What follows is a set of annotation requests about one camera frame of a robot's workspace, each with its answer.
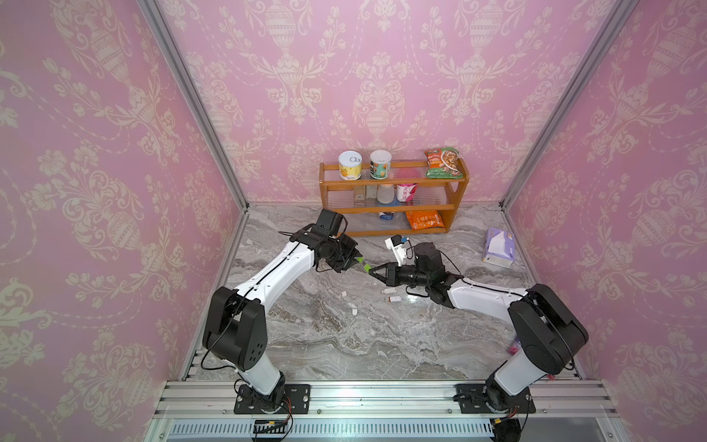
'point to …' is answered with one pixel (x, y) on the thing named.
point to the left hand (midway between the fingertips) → (366, 254)
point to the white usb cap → (354, 311)
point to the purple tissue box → (499, 248)
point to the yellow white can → (350, 165)
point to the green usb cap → (360, 259)
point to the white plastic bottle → (386, 193)
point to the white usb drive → (388, 290)
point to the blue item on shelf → (387, 216)
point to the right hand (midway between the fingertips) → (371, 272)
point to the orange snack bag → (426, 219)
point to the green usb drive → (367, 267)
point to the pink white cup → (406, 191)
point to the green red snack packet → (443, 164)
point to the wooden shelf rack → (358, 203)
